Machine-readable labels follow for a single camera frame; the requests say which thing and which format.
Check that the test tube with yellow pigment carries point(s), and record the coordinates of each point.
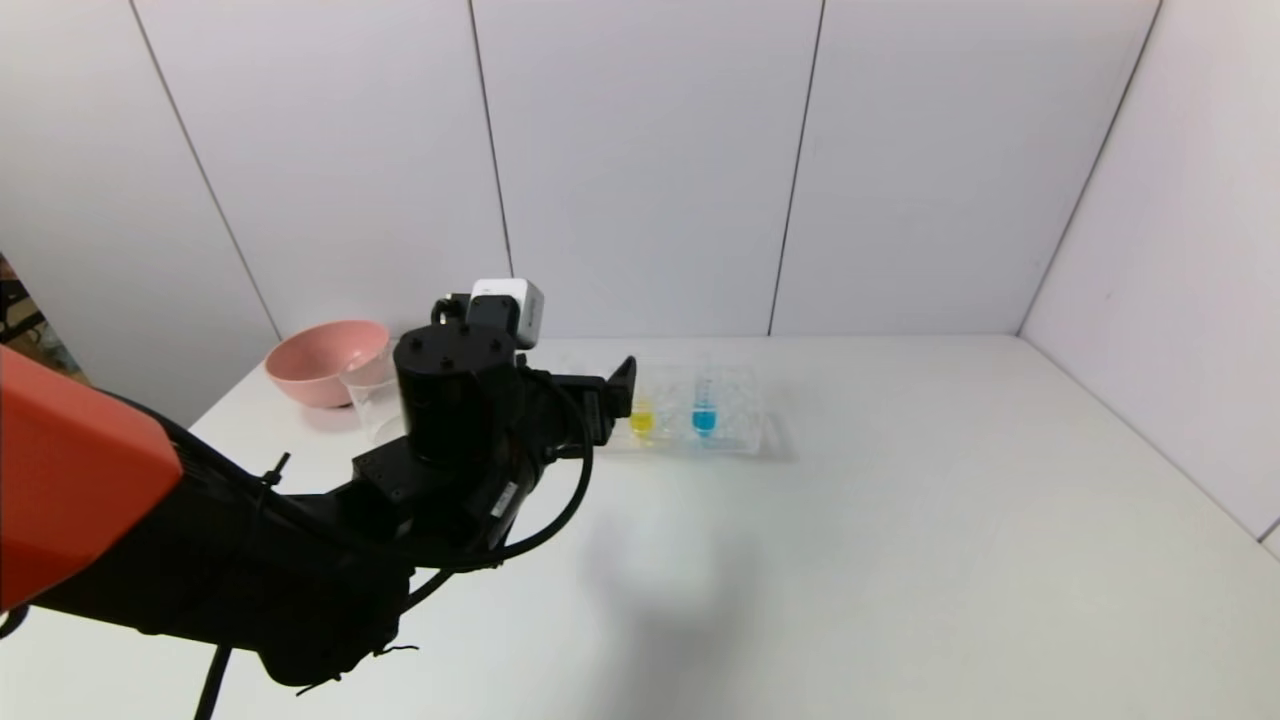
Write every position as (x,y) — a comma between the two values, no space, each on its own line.
(641,424)

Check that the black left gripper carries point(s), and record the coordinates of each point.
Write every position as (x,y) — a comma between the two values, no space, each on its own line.
(598,408)

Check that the orange and black left arm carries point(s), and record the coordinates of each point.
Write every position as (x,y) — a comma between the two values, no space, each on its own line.
(80,480)

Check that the clear acrylic test tube rack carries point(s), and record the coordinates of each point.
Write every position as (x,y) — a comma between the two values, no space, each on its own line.
(740,420)

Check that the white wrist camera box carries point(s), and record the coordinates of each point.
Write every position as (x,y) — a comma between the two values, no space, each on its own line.
(510,305)

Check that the pink bowl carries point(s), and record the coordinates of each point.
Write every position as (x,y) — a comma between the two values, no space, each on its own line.
(310,365)

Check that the clear glass beaker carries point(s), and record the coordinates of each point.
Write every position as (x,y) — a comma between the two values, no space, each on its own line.
(375,405)

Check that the test tube with blue pigment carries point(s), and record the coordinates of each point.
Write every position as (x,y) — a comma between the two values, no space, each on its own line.
(704,421)

